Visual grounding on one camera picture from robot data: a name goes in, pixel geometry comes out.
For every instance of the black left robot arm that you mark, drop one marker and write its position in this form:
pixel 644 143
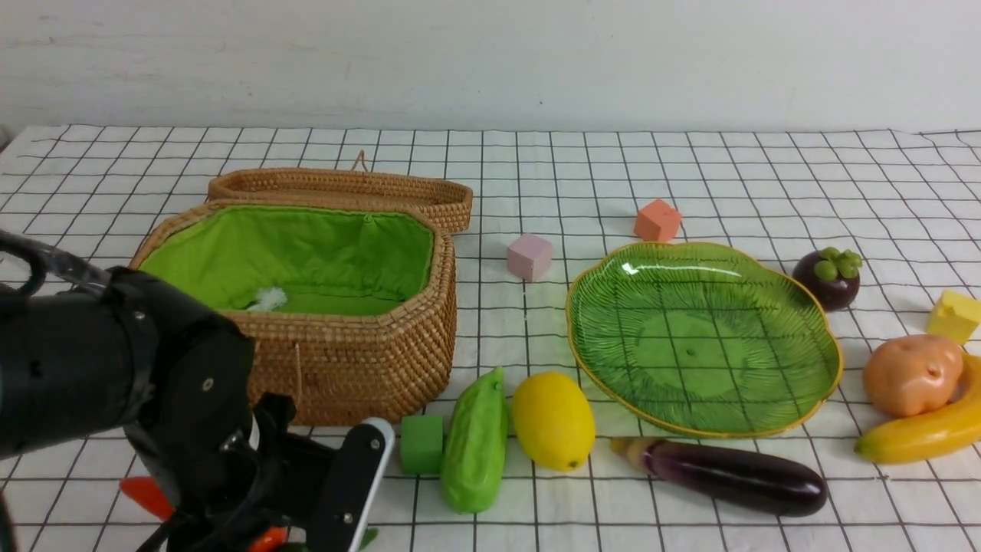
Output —
pixel 135 353

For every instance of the yellow lemon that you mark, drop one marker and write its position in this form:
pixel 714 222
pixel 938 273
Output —
pixel 553 421

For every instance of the dark purple mangosteen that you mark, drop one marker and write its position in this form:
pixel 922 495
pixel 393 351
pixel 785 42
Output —
pixel 832 275

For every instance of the white checkered tablecloth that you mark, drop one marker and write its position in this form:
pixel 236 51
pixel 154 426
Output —
pixel 908 204

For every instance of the pink foam cube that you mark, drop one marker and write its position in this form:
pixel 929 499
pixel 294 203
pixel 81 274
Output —
pixel 529 257

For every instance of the purple eggplant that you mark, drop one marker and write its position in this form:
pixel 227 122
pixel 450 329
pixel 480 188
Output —
pixel 751 480

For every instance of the green glass leaf plate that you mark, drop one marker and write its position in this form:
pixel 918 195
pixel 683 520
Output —
pixel 702 340

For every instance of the yellow banana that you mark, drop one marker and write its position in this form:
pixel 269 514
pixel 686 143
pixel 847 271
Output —
pixel 919 438

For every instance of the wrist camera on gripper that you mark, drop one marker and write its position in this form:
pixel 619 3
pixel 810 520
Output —
pixel 340 517

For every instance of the orange potato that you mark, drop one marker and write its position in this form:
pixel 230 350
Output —
pixel 912 375

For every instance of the green foam cube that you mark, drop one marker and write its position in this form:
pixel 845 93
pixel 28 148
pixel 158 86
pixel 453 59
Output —
pixel 422 445

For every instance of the yellow foam cube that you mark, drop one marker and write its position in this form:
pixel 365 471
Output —
pixel 955 316

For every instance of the woven wicker basket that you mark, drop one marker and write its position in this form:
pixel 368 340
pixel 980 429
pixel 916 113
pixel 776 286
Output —
pixel 352 311

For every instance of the orange foam cube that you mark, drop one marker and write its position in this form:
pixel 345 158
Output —
pixel 657 221

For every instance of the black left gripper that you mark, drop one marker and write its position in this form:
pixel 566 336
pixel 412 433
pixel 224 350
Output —
pixel 230 470

